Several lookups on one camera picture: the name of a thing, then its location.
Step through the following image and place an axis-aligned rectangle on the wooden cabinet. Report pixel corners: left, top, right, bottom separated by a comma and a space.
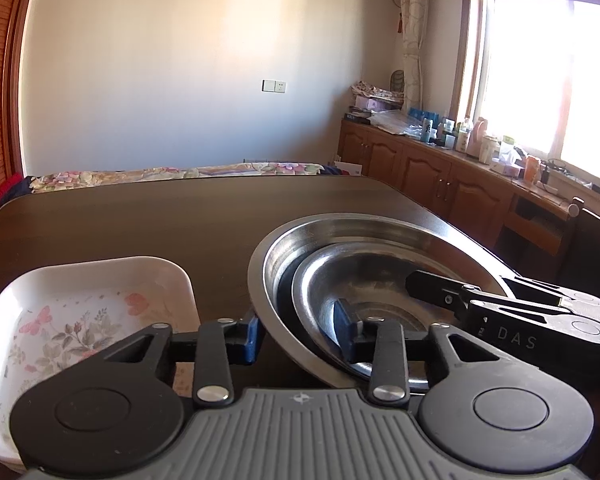
337, 119, 581, 271

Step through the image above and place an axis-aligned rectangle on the patterned beige curtain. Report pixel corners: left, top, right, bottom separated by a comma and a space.
399, 0, 431, 111

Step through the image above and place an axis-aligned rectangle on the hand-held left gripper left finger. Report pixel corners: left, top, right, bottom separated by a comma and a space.
100, 310, 262, 409

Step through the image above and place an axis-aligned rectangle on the wooden louvered wardrobe door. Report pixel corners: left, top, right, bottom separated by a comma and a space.
0, 0, 41, 211

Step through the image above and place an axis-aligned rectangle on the red cloth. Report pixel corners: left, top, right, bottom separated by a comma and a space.
0, 174, 25, 211

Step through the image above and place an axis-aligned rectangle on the small steel bowl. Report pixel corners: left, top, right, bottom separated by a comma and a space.
291, 242, 473, 393

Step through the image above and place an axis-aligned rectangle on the clear plastic bag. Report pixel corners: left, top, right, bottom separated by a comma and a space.
369, 110, 423, 137

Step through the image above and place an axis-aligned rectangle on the large steel bowl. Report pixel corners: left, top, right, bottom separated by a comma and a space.
247, 213, 520, 391

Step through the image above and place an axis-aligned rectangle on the purple box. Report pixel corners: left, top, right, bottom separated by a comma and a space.
355, 96, 403, 112

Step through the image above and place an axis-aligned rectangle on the pile of newspapers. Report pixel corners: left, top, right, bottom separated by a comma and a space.
351, 81, 405, 101

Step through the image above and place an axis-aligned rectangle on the floral square plate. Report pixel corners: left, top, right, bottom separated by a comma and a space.
0, 256, 199, 467

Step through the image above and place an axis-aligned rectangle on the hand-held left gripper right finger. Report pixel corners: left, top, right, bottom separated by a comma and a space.
333, 298, 503, 407

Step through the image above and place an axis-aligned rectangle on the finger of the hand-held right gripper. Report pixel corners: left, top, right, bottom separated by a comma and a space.
405, 269, 572, 319
500, 275, 600, 307

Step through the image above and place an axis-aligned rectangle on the floral bedsheet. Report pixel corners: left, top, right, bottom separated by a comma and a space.
30, 161, 326, 195

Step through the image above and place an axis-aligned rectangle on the wooden framed window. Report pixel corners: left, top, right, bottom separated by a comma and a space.
455, 0, 600, 196

